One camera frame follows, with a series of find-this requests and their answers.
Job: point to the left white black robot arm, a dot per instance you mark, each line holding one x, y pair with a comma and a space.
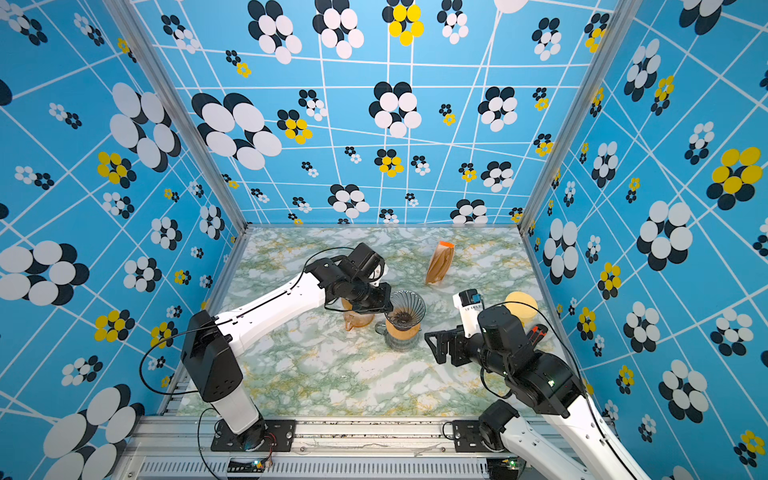
213, 343

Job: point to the aluminium front rail frame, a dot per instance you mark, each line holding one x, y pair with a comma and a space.
323, 448

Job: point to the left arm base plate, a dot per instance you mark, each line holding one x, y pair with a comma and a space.
263, 436

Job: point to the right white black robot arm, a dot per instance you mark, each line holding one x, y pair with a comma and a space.
495, 339

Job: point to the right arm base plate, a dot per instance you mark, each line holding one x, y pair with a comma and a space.
467, 437

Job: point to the red black small tool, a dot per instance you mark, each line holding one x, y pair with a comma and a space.
538, 332

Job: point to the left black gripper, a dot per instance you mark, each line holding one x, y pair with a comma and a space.
384, 303

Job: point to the amber glass carafe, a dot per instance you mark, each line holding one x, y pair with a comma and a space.
354, 319

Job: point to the grey glass carafe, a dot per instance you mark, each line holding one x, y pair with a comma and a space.
398, 340

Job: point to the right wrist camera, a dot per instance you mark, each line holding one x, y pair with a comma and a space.
469, 304

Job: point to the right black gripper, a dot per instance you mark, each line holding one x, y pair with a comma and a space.
458, 339

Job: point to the grey glass dripper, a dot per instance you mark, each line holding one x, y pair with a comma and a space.
409, 309

